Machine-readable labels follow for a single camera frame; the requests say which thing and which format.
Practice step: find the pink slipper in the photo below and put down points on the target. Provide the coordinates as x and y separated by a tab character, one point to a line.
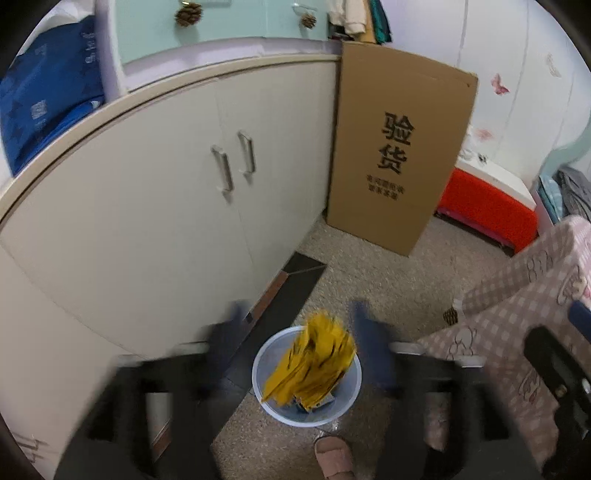
334	459

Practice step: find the beige low cabinet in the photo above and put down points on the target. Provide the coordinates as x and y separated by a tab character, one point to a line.
138	207

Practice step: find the blue shopping bag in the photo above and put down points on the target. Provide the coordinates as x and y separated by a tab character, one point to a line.
46	92

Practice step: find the red storage box white lid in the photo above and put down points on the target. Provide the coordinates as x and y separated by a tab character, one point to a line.
480	207

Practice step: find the mint green drawer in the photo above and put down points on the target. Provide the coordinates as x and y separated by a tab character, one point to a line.
147	30
286	28

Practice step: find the blue plaid pillow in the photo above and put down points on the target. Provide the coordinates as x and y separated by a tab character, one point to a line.
549	196

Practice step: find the beige butterfly sticker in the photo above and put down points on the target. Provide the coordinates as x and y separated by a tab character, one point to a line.
551	64

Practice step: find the pink butterfly sticker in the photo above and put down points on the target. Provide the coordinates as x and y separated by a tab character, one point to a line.
499	84

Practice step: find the cream hanging jacket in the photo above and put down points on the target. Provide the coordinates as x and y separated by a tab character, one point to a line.
351	16

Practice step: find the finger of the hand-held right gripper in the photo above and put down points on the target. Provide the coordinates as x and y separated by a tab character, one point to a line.
554	364
581	314

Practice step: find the grey blanket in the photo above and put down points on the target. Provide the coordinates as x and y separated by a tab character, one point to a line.
577	194

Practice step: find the brown pine cone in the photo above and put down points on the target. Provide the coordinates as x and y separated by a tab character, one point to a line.
308	21
188	14

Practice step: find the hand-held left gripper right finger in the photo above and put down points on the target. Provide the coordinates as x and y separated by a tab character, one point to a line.
369	341

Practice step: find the tall brown cardboard box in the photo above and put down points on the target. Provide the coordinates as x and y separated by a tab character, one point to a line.
369	83

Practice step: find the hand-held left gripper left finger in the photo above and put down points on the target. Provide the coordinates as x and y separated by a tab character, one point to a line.
231	334

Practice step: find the pink flower sticker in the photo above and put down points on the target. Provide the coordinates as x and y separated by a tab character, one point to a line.
483	134

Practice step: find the white wardrobe doors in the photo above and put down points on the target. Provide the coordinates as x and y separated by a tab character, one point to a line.
508	37

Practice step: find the pale blue plastic waste bin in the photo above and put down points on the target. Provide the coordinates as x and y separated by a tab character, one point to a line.
277	350

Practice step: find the green hanging garment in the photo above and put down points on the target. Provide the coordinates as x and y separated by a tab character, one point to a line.
381	21

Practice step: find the yellow mailer bag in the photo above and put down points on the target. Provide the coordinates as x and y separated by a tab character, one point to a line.
314	364

